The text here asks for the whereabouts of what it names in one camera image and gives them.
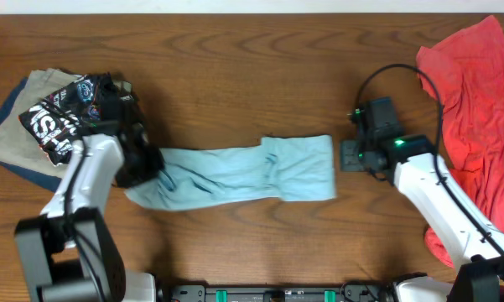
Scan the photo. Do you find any light blue t-shirt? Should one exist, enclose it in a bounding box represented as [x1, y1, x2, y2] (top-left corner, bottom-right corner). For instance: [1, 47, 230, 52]
[125, 135, 336, 211]

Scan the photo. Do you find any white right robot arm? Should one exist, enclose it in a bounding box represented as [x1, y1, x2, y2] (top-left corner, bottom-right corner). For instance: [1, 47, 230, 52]
[340, 97, 504, 301]

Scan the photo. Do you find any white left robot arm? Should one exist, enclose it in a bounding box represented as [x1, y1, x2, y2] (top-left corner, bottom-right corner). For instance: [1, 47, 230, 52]
[14, 96, 163, 301]

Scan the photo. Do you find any black printed folded jersey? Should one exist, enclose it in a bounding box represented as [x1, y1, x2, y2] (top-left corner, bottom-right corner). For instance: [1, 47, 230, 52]
[18, 73, 147, 166]

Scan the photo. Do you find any navy blue folded shirt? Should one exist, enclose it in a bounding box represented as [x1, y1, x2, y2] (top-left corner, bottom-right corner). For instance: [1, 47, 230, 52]
[0, 78, 61, 192]

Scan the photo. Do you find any beige folded shirt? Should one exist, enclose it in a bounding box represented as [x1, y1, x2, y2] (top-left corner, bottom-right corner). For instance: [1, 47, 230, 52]
[0, 69, 131, 178]

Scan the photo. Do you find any red t-shirt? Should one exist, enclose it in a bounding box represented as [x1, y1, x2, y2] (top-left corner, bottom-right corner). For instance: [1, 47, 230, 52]
[415, 15, 504, 268]

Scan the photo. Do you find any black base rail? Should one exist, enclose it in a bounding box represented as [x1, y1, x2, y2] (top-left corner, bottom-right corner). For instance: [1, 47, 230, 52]
[156, 281, 397, 302]

